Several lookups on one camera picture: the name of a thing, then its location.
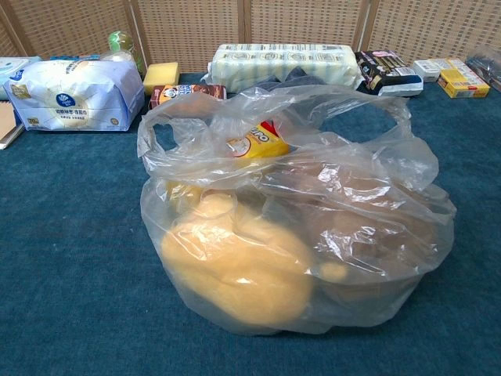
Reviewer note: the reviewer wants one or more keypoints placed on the yellow red snack box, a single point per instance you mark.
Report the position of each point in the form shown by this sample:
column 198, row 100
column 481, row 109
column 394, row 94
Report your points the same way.
column 262, row 143

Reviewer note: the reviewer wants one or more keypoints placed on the yellow sponge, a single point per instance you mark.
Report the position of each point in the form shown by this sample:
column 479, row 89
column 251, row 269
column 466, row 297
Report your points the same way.
column 160, row 78

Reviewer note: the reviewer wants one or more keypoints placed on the small white box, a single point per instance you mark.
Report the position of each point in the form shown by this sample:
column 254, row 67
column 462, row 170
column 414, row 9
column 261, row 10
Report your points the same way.
column 424, row 70

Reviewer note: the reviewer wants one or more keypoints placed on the yellow cardboard box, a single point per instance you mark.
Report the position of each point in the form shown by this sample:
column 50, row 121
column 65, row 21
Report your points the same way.
column 463, row 82

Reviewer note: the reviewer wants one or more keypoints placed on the long white paper pack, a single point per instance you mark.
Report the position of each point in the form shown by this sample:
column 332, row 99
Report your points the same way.
column 282, row 58

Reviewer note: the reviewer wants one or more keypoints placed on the blue felt table cover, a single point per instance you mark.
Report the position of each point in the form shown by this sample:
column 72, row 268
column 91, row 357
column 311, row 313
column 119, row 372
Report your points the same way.
column 78, row 235

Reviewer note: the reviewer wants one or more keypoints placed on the grey cloth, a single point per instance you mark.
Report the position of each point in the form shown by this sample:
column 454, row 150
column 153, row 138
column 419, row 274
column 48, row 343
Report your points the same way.
column 293, row 76

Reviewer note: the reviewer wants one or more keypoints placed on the light blue wet wipes pack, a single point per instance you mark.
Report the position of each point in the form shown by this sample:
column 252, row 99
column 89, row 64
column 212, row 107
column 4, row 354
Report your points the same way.
column 15, row 72

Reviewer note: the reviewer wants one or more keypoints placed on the brown panda cookie box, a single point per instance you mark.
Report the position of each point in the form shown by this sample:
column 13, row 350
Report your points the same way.
column 184, row 94

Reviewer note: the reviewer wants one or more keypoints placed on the rattan folding screen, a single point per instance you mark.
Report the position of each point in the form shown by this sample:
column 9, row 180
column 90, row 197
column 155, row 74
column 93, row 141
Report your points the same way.
column 195, row 27

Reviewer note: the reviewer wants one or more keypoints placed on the brown spiral notebook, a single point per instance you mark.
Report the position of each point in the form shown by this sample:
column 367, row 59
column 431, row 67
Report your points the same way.
column 8, row 123

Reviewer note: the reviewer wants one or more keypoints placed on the green netted bottle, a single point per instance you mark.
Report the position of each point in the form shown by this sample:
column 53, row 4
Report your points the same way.
column 123, row 43

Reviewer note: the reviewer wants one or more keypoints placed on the clear plastic shopping bag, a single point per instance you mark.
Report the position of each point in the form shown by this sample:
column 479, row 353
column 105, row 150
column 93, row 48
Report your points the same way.
column 352, row 219

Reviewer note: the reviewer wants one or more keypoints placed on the white blue tissue pack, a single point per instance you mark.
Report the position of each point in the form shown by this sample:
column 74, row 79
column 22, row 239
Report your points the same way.
column 74, row 98

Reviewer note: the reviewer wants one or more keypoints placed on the yellow round bread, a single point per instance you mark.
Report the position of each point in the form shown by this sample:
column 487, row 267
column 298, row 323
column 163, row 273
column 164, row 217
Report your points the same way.
column 235, row 262

